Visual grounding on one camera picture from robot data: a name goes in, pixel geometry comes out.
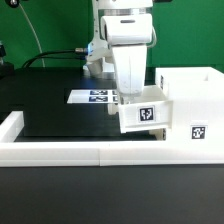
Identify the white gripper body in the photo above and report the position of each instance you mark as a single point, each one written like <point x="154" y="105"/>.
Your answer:
<point x="130" y="68"/>

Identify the white drawer tray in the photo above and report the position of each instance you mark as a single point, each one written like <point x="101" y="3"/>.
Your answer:
<point x="151" y="111"/>
<point x="160" y="134"/>

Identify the white drawer cabinet box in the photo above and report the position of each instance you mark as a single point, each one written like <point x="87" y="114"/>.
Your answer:
<point x="197" y="96"/>

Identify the white fiducial marker sheet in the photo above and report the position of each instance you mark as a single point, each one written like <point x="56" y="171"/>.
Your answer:
<point x="101" y="96"/>

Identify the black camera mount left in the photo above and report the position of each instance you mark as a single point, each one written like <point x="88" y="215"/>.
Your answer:
<point x="6" y="68"/>

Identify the white U-shaped border frame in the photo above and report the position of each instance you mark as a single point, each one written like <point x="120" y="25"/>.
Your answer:
<point x="108" y="153"/>

